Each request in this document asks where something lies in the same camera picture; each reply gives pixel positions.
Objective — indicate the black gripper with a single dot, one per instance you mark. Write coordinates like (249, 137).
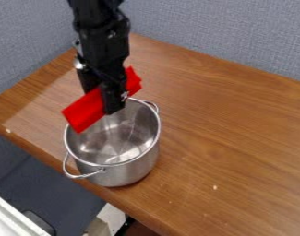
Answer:
(103, 49)

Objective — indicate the red rectangular block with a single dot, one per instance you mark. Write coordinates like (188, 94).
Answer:
(86, 110)

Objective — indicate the stainless steel pot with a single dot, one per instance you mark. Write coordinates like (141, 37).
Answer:
(115, 152)

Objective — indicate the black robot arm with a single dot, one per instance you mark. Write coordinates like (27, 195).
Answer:
(95, 11)

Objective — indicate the white appliance with dark panel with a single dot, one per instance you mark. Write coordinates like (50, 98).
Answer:
(18, 224)

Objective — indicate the white table leg bracket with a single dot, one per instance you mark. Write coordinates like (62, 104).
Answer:
(106, 223)

